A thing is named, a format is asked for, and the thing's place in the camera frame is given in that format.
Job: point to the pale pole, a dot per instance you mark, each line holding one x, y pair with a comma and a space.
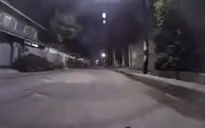
122, 58
114, 57

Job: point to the grey asphalt road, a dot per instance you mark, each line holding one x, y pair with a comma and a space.
90, 96

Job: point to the dark pole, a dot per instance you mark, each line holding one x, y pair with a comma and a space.
145, 56

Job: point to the street lamp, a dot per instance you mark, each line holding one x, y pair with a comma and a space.
104, 15

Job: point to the tree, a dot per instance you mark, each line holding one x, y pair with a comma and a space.
65, 26

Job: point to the row of trees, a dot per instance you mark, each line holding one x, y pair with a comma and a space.
166, 40

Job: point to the dark parked car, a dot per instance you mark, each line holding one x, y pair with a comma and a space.
33, 63

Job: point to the raised concrete pavement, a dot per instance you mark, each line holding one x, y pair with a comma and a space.
176, 83

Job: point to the building with arched windows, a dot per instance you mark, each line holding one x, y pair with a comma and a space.
10, 30

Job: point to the grey wall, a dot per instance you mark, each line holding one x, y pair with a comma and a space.
136, 56

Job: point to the pale boundary wall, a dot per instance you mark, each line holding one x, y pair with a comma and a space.
54, 55

